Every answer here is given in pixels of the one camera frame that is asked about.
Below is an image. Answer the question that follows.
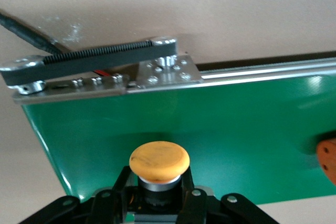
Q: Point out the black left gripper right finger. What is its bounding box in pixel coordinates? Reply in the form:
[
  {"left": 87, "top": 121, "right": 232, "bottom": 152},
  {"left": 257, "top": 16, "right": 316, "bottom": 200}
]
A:
[{"left": 178, "top": 169, "right": 212, "bottom": 224}]

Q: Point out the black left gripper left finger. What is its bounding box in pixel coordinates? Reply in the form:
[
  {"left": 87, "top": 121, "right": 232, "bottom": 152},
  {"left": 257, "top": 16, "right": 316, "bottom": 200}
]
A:
[{"left": 90, "top": 166, "right": 139, "bottom": 224}]

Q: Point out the yellow mushroom push button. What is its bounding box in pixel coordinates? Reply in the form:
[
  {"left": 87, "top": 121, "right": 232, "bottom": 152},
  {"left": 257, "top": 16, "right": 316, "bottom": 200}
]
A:
[{"left": 123, "top": 141, "right": 195, "bottom": 216}]

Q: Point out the orange cylinder printed 4680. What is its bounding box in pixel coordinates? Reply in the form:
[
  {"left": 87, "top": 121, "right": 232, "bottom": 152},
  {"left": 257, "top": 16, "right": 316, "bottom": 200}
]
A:
[{"left": 316, "top": 137, "right": 336, "bottom": 185}]

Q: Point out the green conveyor belt unit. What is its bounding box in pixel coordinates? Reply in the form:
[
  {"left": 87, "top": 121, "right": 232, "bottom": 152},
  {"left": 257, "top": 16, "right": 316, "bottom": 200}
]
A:
[{"left": 0, "top": 36, "right": 336, "bottom": 205}]

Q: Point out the red black conveyor motor cable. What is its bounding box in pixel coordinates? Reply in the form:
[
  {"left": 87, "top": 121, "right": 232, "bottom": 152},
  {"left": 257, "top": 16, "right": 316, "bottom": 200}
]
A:
[{"left": 0, "top": 8, "right": 71, "bottom": 54}]

